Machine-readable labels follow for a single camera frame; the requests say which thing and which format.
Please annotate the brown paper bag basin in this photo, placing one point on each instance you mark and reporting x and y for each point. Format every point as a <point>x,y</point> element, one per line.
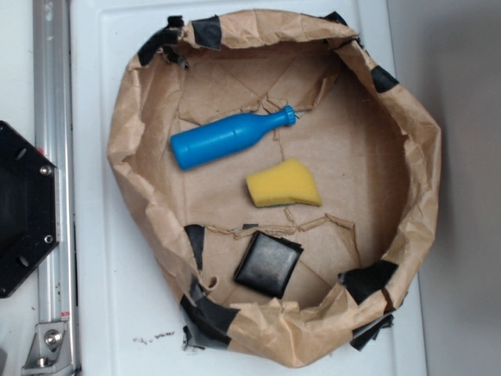
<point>373,150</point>

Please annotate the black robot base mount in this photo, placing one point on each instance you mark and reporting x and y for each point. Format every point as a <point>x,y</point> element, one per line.
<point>29,229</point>

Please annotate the yellow sponge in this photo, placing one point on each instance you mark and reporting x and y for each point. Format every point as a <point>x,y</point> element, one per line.
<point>289,182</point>

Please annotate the white plastic tray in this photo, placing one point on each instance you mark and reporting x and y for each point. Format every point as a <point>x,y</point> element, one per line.
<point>129,321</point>

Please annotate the metal corner bracket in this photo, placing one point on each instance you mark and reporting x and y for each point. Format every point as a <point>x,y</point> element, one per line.
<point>50,350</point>

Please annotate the aluminium extrusion rail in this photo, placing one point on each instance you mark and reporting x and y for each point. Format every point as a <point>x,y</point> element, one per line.
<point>57,286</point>

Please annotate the blue plastic bottle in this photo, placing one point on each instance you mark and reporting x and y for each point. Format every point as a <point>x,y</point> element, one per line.
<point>227,136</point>

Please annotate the black square pad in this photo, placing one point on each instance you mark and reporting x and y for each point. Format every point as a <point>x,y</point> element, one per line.
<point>268,264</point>

